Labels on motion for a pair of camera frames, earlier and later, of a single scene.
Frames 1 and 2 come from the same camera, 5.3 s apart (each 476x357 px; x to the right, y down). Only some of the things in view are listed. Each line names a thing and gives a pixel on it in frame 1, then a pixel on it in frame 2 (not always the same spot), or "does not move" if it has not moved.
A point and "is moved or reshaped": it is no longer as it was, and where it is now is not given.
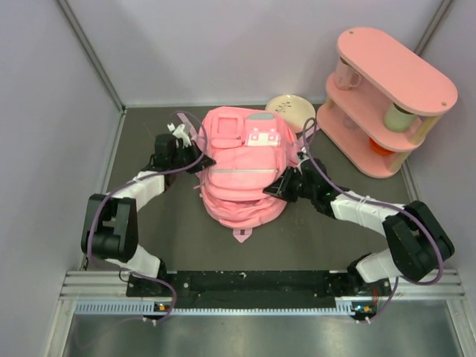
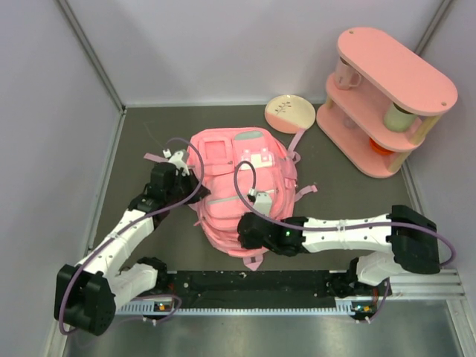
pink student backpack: x=248 y=147 is moved or reshaped
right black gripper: x=281 y=187 → x=246 y=242
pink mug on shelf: x=346 y=77 does not move
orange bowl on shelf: x=378 y=149 does not move
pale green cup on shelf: x=397 y=120 does not move
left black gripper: x=207 y=162 → x=191 y=179
